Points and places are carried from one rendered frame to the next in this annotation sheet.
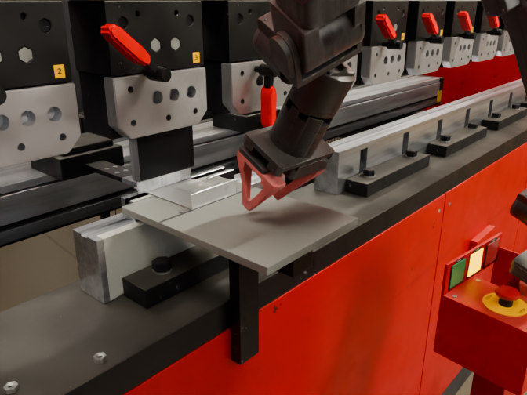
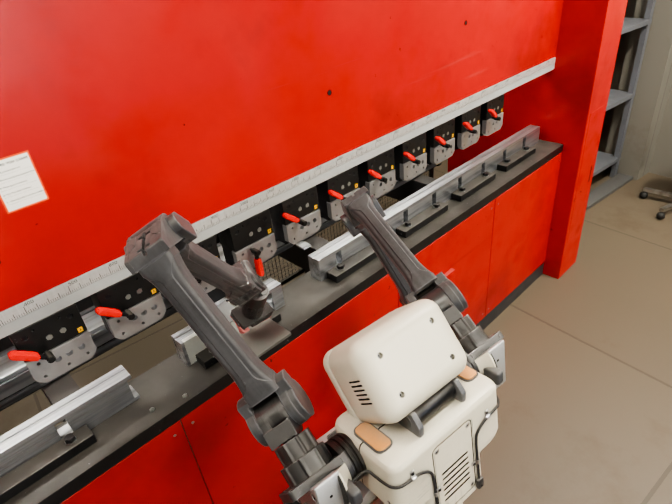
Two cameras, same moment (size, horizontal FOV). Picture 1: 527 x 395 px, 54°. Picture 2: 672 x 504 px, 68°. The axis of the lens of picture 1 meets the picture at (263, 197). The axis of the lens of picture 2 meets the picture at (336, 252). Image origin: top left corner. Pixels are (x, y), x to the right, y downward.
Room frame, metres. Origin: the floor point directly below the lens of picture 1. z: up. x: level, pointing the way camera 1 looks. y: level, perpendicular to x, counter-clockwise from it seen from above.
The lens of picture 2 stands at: (-0.45, -0.42, 1.95)
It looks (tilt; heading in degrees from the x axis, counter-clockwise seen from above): 32 degrees down; 8
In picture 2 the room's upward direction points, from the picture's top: 6 degrees counter-clockwise
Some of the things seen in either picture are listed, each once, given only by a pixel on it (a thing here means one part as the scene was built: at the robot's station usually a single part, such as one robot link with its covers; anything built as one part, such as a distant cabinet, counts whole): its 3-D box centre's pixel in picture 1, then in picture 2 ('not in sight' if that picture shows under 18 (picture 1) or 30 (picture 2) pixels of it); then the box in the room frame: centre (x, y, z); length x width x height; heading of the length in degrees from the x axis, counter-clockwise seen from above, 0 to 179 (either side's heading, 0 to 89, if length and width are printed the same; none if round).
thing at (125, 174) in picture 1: (99, 161); not in sight; (0.84, 0.27, 1.01); 0.26 x 0.12 x 0.05; 49
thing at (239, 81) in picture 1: (245, 55); (247, 237); (0.87, 0.03, 1.18); 0.15 x 0.09 x 0.17; 139
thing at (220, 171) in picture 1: (182, 191); not in sight; (0.76, 0.13, 0.98); 0.20 x 0.03 x 0.03; 139
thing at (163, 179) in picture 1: (163, 155); (209, 296); (0.74, 0.15, 1.05); 0.10 x 0.02 x 0.10; 139
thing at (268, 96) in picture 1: (266, 96); (257, 261); (0.81, 0.00, 1.12); 0.04 x 0.02 x 0.10; 49
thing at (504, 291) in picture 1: (506, 298); not in sight; (0.76, -0.41, 0.79); 0.04 x 0.04 x 0.04
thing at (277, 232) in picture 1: (237, 215); (240, 330); (0.64, 0.04, 1.00); 0.26 x 0.18 x 0.01; 49
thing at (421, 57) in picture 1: (414, 37); (374, 172); (1.32, -0.37, 1.18); 0.15 x 0.09 x 0.17; 139
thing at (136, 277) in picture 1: (214, 255); (240, 336); (0.73, 0.08, 0.89); 0.30 x 0.05 x 0.03; 139
